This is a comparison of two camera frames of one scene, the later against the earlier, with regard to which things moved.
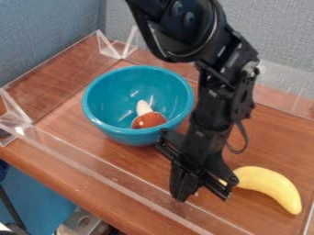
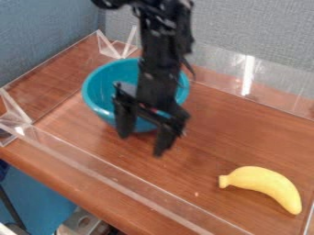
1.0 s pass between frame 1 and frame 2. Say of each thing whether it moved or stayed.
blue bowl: moved
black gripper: moved
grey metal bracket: stayed
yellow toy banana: stayed
